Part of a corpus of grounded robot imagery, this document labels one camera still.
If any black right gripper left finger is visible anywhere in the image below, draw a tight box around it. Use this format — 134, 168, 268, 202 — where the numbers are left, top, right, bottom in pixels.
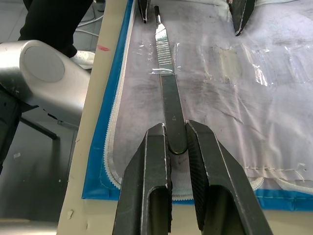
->
112, 123, 174, 235

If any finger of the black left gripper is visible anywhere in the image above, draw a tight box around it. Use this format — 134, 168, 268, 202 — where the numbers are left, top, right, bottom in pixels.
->
137, 0, 152, 24
228, 0, 257, 37

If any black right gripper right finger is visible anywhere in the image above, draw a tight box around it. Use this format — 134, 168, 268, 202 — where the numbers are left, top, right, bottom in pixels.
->
185, 119, 274, 235

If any steel scalpel handle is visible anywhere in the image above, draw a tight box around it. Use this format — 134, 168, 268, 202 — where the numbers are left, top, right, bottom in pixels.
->
153, 6, 188, 155

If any person's white shoe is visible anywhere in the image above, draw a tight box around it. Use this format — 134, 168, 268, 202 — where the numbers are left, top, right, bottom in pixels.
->
70, 50, 95, 70

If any person's black trouser leg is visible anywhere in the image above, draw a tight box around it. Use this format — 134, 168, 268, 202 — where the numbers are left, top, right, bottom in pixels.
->
18, 0, 108, 58

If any black robot body part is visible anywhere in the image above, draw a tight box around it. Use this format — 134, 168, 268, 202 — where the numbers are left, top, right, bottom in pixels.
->
0, 84, 22, 169

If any white floor cable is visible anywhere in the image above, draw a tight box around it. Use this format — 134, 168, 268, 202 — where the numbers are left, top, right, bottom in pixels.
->
77, 13, 105, 28

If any black metal frame bar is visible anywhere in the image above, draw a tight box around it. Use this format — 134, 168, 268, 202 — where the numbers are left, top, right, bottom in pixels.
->
19, 116, 61, 149

